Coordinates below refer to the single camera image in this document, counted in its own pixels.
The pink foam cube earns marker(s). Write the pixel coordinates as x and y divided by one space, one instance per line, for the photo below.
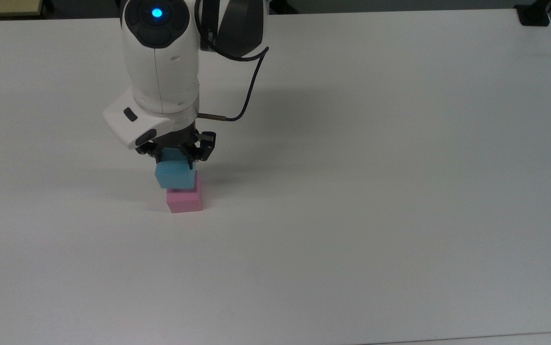
184 201

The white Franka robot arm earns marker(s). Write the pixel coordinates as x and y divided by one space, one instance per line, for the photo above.
160 72

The tan board with dark frame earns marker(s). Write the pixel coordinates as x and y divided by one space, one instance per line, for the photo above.
6 7

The blue foam cube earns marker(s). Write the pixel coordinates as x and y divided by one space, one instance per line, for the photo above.
174 175

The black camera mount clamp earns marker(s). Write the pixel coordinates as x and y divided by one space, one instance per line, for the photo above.
534 14

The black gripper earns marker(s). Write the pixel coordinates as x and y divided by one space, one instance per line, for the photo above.
184 139

